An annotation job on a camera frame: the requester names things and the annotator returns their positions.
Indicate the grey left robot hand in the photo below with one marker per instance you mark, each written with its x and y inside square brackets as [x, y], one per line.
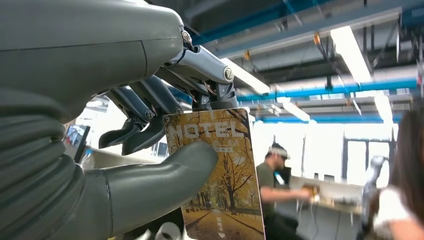
[82, 49]

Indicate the hotel key card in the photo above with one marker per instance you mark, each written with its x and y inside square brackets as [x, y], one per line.
[225, 172]

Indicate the person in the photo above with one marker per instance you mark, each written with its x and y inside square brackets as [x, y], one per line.
[265, 179]
[407, 159]

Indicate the black monitor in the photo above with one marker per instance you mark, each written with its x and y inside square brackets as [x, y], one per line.
[76, 137]

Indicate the ceiling light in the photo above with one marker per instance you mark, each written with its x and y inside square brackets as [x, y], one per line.
[248, 78]
[351, 53]
[384, 107]
[296, 111]

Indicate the blue ceiling pipe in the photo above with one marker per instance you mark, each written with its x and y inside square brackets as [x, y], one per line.
[331, 90]
[331, 118]

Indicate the background table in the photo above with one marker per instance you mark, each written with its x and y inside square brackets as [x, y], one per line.
[331, 192]

